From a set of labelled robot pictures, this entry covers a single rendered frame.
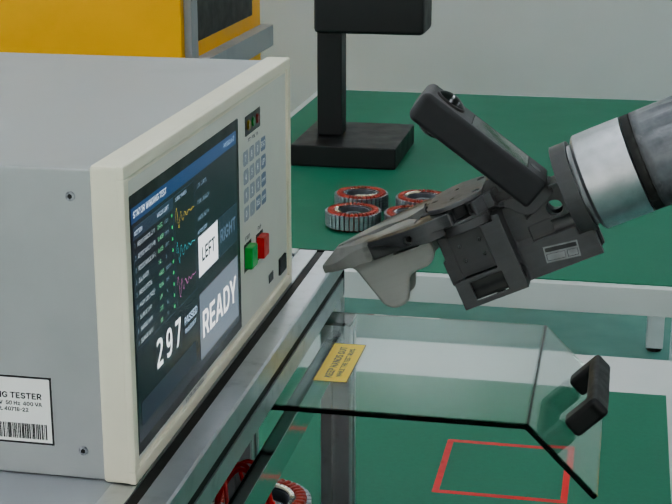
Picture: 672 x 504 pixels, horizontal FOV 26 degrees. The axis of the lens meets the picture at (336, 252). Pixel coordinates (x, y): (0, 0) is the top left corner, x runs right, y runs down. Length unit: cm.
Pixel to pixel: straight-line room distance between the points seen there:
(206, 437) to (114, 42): 372
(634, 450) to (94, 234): 114
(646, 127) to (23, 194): 45
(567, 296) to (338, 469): 117
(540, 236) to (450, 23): 520
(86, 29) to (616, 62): 249
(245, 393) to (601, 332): 359
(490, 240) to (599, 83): 521
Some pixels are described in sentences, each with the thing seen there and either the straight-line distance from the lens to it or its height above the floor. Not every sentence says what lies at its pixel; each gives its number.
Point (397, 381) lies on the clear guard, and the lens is 123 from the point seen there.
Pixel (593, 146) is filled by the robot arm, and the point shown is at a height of 129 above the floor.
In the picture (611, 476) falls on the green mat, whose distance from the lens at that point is 183.
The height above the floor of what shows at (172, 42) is 87.
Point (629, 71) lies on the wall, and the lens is 628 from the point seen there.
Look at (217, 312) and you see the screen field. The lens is 109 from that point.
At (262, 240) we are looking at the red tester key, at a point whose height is 119.
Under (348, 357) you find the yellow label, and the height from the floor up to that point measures 107.
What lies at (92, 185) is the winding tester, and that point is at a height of 131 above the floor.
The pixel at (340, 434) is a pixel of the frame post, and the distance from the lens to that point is 144.
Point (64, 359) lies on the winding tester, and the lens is 92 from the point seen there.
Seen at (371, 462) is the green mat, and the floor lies 75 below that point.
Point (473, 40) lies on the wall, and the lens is 629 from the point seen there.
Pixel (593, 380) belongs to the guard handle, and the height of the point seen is 106.
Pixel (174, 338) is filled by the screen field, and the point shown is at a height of 118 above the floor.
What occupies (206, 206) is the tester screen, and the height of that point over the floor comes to 125.
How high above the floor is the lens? 151
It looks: 16 degrees down
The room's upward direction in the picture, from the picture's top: straight up
